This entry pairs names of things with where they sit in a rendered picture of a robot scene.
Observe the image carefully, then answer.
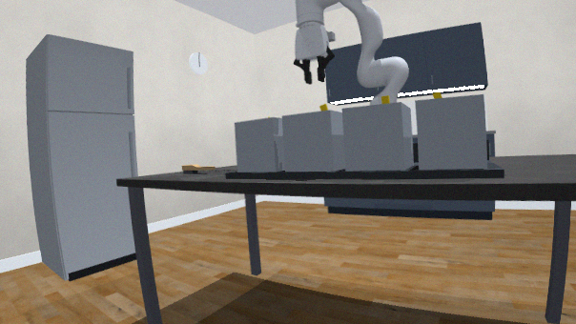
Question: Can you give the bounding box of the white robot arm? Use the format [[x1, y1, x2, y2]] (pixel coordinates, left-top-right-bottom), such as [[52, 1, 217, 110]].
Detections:
[[296, 0, 409, 105]]

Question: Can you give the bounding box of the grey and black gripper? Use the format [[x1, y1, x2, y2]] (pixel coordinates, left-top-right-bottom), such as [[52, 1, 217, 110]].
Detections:
[[294, 23, 335, 85]]

